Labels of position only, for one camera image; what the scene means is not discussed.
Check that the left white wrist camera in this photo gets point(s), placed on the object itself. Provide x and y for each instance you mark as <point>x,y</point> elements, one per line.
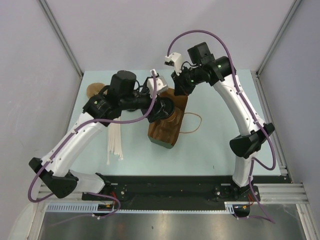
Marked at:
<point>156,82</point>

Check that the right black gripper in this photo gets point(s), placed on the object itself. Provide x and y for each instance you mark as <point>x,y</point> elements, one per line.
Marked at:
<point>180,89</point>

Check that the green paper bag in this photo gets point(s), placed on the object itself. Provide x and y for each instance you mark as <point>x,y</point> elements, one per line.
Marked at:
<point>181,103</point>

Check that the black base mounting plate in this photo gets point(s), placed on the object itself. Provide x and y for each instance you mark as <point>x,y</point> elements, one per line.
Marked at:
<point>174,193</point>

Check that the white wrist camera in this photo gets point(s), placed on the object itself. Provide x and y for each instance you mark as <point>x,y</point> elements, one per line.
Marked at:
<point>174,60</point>
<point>156,82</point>

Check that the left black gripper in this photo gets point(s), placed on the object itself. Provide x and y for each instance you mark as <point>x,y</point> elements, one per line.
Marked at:
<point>151,115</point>

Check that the brown paper cup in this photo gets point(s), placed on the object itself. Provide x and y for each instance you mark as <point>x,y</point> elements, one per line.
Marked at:
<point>175,116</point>

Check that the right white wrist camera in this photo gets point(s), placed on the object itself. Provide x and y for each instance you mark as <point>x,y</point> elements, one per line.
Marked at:
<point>174,60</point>

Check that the black cup lid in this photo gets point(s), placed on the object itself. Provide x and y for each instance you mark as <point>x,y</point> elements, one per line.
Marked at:
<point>167,108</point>

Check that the white wrapped straws bundle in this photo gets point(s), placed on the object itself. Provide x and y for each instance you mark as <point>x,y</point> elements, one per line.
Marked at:
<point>114,142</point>

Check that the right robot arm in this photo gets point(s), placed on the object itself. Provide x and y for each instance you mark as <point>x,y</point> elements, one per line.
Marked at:
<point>218,73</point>

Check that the white slotted cable duct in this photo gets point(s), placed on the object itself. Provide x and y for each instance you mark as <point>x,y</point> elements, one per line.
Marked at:
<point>97,208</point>

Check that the single brown pulp carrier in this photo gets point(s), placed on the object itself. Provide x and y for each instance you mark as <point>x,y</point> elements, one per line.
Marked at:
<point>164,133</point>

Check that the brown pulp cup carriers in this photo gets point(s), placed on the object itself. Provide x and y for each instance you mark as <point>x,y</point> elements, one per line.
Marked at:
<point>93,89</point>

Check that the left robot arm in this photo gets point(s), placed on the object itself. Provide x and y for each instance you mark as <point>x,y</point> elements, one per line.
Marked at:
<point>120,102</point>

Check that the aluminium frame rail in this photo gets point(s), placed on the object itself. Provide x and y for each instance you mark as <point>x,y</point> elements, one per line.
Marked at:
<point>202,154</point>

